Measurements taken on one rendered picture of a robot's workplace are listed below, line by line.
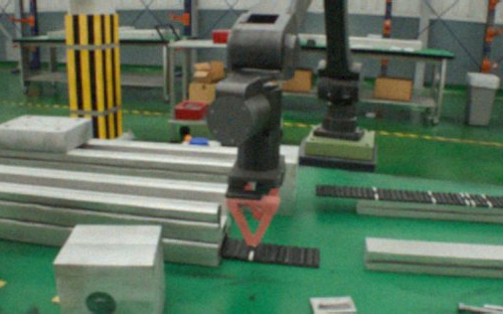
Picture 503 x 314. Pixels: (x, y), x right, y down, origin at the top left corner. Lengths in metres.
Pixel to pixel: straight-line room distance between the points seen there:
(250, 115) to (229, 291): 0.22
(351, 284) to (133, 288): 0.28
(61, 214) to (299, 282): 0.34
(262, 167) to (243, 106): 0.12
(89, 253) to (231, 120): 0.21
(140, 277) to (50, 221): 0.27
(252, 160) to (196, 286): 0.18
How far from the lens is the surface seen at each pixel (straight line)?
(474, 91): 5.58
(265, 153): 0.60
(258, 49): 0.57
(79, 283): 0.50
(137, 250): 0.50
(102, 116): 3.97
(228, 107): 0.52
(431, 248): 0.68
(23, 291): 0.64
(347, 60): 1.10
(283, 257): 0.67
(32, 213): 0.73
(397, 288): 0.64
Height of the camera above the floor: 1.11
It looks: 17 degrees down
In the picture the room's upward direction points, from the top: 1 degrees clockwise
